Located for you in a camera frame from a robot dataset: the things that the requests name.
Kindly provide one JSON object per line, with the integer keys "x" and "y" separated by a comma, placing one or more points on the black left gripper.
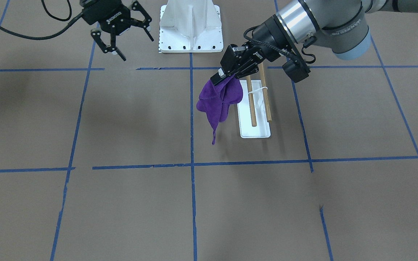
{"x": 269, "y": 39}

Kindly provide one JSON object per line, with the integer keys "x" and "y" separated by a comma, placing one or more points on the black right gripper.
{"x": 104, "y": 14}

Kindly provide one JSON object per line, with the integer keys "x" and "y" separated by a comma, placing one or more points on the purple towel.
{"x": 215, "y": 100}

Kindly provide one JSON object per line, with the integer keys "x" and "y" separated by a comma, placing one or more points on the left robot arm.
{"x": 339, "y": 25}

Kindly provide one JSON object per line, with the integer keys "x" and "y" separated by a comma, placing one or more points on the white wooden towel rack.
{"x": 254, "y": 113}

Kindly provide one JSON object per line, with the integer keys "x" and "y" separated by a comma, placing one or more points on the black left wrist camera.
{"x": 296, "y": 68}

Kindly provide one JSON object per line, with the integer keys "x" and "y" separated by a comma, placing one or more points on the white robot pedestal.
{"x": 190, "y": 26}

